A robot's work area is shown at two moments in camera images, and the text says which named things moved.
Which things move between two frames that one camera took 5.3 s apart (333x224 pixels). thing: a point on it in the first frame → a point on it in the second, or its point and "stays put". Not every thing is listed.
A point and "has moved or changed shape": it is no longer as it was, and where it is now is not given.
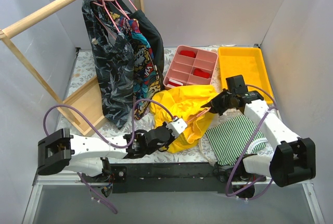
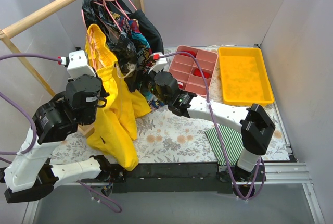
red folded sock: x=188 y=53 stays put
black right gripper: x=219 y=103 → x=142 y=78
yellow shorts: x=186 y=102 → x=117 y=117
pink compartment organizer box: x=191 y=66 stays put
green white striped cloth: x=228 y=141 stays put
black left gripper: x=169 y=134 → x=102 y=94
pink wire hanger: x=202 y=113 has moved or changed shape
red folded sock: x=198 y=72 stays put
